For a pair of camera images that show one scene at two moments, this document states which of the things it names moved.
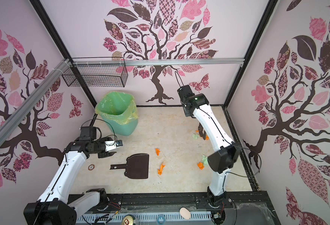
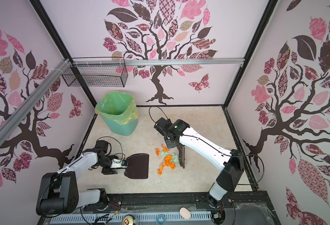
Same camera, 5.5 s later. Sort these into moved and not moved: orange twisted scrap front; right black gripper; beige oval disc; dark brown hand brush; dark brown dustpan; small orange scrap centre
Moved: right black gripper; dark brown hand brush
Not moved: orange twisted scrap front; beige oval disc; small orange scrap centre; dark brown dustpan
